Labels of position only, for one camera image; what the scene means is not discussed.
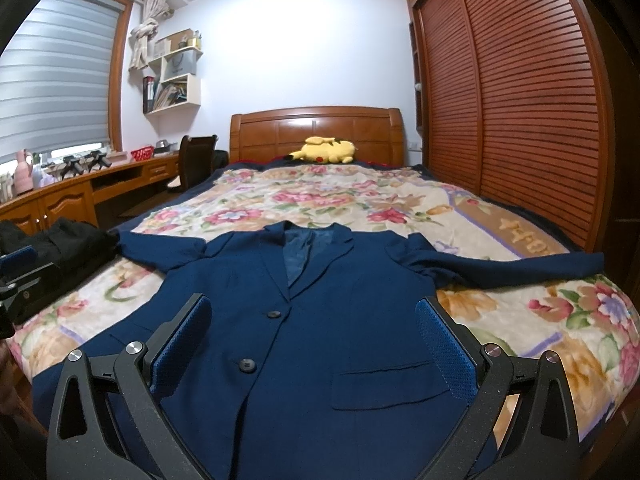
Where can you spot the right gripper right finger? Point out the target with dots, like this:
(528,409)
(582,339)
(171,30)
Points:
(541,441)

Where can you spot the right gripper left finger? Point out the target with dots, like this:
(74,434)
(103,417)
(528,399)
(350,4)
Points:
(107,422)

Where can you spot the navy blue suit jacket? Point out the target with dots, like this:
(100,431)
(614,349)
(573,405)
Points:
(313,366)

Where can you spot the black folded garment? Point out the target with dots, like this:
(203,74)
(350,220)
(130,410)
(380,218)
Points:
(78,248)

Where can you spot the pink vase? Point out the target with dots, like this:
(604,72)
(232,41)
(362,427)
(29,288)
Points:
(22,180)

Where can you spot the wooden desk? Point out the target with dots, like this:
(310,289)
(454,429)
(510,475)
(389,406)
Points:
(78,198)

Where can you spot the red basket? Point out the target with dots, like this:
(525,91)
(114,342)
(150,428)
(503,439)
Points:
(141,154)

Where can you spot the grey window blind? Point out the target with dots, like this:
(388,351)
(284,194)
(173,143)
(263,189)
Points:
(54,77)

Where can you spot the dark wooden chair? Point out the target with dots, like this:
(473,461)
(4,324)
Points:
(195,162)

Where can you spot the tied beige curtain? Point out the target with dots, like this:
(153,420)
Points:
(153,12)

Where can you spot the yellow Pikachu plush toy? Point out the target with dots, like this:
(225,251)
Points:
(325,151)

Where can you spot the wooden bed headboard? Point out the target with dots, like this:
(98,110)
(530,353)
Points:
(378,133)

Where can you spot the wooden louvered wardrobe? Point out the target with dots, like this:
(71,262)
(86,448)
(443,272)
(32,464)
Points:
(534,103)

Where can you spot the white wall shelf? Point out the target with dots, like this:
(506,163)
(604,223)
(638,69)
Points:
(174,83)

